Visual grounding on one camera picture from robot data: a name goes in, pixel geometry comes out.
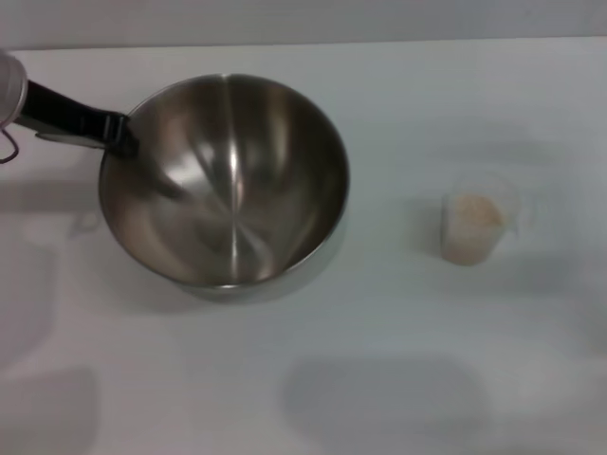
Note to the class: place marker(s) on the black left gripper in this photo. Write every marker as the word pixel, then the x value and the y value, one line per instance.
pixel 66 114

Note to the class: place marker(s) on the stainless steel mixing bowl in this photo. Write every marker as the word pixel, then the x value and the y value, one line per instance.
pixel 246 189

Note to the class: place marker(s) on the white rice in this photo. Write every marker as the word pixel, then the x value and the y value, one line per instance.
pixel 474 223

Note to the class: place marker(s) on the clear plastic measuring cup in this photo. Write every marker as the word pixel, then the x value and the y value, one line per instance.
pixel 514 199

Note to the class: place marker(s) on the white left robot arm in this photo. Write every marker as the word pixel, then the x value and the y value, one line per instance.
pixel 9 85

